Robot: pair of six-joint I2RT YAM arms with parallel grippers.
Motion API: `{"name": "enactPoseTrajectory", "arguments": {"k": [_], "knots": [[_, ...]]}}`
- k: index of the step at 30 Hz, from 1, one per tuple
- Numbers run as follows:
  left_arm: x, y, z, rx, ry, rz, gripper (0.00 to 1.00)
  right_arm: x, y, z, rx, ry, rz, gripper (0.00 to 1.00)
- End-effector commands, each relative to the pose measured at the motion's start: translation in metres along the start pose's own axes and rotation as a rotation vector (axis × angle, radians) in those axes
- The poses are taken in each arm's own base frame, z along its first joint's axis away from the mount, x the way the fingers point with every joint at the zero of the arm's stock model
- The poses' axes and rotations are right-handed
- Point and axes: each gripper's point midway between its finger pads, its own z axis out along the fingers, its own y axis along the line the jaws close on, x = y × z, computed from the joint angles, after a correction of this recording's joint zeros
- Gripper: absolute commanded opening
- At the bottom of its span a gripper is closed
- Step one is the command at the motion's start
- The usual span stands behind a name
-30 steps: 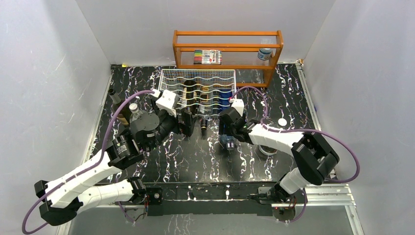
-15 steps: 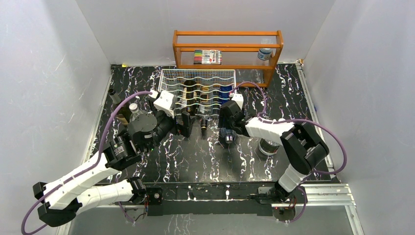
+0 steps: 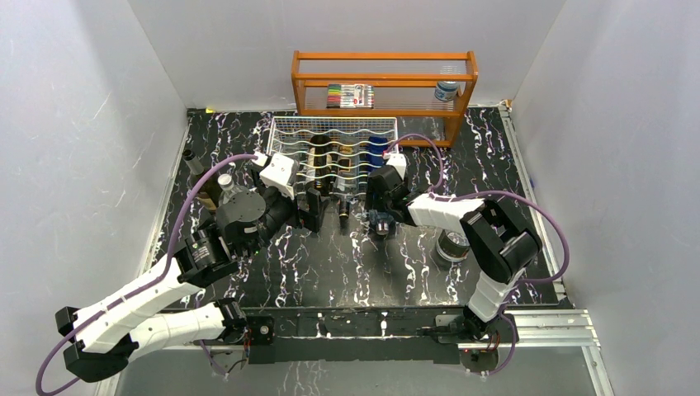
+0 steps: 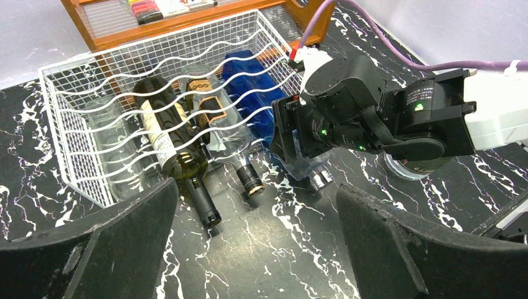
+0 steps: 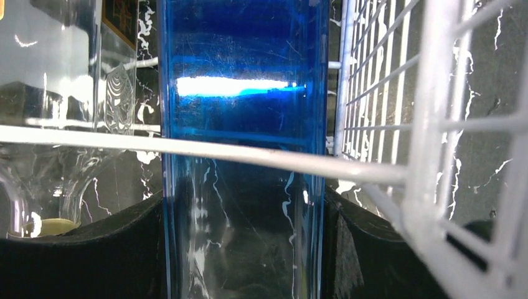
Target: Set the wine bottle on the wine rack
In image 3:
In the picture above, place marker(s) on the dark wine bottle left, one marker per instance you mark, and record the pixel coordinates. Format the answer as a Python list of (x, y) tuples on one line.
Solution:
[(209, 194)]

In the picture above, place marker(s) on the orange wooden shelf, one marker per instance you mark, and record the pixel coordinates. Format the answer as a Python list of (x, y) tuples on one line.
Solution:
[(404, 84)]

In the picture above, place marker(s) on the clear bottle black label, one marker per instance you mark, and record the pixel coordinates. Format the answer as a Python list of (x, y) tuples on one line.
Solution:
[(452, 246)]

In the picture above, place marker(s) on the small white blue jar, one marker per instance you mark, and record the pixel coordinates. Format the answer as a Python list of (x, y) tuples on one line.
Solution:
[(446, 90)]

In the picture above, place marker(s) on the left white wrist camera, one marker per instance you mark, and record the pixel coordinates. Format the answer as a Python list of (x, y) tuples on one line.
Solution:
[(281, 173)]

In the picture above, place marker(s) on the white wire wine rack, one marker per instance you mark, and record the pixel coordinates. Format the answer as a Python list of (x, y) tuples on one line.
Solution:
[(290, 135)]

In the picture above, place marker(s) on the blue glass bottle white cap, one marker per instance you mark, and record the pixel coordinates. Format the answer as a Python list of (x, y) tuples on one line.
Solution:
[(379, 220)]

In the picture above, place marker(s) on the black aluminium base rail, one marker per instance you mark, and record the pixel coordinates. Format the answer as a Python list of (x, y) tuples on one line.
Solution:
[(400, 334)]

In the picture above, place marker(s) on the dark green wine bottle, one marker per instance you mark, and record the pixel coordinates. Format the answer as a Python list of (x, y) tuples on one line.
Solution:
[(318, 164)]

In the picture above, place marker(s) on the square bottle brown label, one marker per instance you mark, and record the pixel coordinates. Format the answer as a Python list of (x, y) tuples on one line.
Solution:
[(344, 187)]

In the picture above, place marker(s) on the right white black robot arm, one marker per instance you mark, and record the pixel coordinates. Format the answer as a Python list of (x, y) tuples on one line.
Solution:
[(501, 240)]

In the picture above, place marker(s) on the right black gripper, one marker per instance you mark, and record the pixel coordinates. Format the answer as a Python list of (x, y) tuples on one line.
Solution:
[(377, 204)]

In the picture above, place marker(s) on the round clear bottle white cap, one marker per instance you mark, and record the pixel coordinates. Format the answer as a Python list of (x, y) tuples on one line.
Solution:
[(228, 188)]

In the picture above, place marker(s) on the pack of coloured markers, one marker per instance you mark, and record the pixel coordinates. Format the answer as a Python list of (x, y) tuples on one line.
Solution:
[(350, 96)]

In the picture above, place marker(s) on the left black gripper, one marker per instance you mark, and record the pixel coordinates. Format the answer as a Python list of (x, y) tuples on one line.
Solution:
[(309, 219)]

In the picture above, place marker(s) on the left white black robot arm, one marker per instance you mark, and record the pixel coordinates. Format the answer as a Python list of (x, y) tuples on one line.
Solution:
[(106, 336)]

